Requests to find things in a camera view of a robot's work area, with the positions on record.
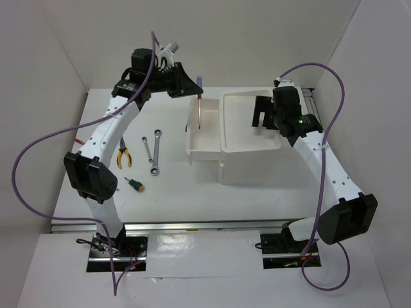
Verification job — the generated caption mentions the small silver wrench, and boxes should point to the small silver wrench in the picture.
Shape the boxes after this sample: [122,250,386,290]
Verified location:
[142,136,153,163]

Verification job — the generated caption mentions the white top drawer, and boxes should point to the white top drawer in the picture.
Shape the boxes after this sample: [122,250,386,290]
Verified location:
[186,98,222,165]

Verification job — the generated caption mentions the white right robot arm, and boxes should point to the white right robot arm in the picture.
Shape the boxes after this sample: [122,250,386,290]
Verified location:
[252,86,378,252]

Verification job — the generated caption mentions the large silver ratchet wrench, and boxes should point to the large silver ratchet wrench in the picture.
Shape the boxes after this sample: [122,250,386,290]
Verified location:
[150,129,162,176]

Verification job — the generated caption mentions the aluminium side rail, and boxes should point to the aluminium side rail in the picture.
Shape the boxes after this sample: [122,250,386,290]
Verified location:
[301,88,319,117]

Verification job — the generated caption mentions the green orange stubby screwdriver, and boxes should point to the green orange stubby screwdriver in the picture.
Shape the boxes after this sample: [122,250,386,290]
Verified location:
[124,177,144,193]

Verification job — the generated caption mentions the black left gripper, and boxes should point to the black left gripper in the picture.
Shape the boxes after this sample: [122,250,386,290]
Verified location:
[146,62,202,98]

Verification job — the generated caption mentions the white drawer cabinet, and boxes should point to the white drawer cabinet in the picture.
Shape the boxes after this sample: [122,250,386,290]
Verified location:
[218,89,282,185]

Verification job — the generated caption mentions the yellow handled pliers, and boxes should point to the yellow handled pliers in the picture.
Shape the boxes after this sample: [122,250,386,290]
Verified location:
[116,137,132,169]

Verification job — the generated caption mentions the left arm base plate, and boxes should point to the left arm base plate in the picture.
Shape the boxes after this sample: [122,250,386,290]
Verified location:
[76,235,148,273]

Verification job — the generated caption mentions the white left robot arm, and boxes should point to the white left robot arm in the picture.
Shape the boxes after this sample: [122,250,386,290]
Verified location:
[64,44,203,256]

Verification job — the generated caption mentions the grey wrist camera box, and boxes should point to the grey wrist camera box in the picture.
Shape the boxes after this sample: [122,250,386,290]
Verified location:
[158,42,179,65]

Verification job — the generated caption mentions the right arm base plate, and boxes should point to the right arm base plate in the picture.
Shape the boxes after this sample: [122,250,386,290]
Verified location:
[255,234,321,270]

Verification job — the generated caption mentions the purple handled screwdriver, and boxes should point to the purple handled screwdriver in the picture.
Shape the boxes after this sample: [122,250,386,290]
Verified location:
[197,76,203,130]

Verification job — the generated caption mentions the aluminium front rail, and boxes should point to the aluminium front rail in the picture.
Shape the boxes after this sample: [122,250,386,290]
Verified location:
[49,219,295,234]

